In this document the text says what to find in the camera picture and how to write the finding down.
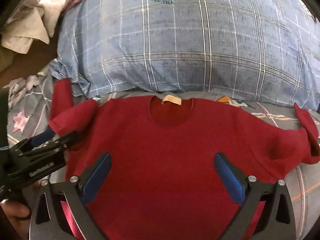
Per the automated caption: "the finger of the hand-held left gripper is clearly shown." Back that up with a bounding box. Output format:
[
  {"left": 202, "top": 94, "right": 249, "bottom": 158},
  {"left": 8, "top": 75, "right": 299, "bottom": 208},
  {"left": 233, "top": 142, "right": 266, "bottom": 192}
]
[
  {"left": 44, "top": 131, "right": 78, "bottom": 155},
  {"left": 24, "top": 129, "right": 55, "bottom": 149}
]

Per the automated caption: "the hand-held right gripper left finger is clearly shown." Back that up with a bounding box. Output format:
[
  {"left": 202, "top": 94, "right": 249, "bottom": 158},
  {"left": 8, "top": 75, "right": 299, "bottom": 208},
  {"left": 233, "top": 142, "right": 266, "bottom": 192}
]
[{"left": 34, "top": 152, "right": 112, "bottom": 240}]

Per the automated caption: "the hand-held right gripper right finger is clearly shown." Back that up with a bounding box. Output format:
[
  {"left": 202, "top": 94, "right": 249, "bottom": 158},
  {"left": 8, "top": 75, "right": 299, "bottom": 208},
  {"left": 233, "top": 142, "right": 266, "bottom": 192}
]
[{"left": 214, "top": 152, "right": 297, "bottom": 240}]

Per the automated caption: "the red sweater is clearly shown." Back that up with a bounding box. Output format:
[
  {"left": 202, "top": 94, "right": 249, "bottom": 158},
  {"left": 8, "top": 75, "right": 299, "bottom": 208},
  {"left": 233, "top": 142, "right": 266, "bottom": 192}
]
[{"left": 49, "top": 78, "right": 320, "bottom": 240}]

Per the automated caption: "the person's left hand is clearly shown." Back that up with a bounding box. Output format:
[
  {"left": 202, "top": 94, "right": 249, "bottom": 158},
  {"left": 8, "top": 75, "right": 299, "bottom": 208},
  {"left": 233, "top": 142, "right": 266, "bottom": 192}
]
[{"left": 0, "top": 199, "right": 32, "bottom": 240}]

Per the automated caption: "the grey star print bedsheet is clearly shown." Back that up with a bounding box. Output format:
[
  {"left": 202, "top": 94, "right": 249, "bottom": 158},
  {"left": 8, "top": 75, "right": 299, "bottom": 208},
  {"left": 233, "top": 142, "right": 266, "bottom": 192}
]
[{"left": 6, "top": 72, "right": 320, "bottom": 240}]

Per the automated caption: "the olive cloth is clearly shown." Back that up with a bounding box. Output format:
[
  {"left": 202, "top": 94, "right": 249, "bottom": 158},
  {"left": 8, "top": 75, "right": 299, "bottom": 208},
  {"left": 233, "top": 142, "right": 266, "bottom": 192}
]
[{"left": 0, "top": 45, "right": 16, "bottom": 73}]

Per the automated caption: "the white crumpled cloth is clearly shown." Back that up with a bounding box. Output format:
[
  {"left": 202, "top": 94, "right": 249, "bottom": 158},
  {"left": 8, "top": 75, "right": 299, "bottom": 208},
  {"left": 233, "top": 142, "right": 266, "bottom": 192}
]
[{"left": 1, "top": 0, "right": 66, "bottom": 54}]

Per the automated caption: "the blue plaid pillow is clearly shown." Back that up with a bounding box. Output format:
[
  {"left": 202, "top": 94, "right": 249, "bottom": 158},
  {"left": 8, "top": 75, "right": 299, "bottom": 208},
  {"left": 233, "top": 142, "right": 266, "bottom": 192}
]
[{"left": 49, "top": 0, "right": 320, "bottom": 108}]

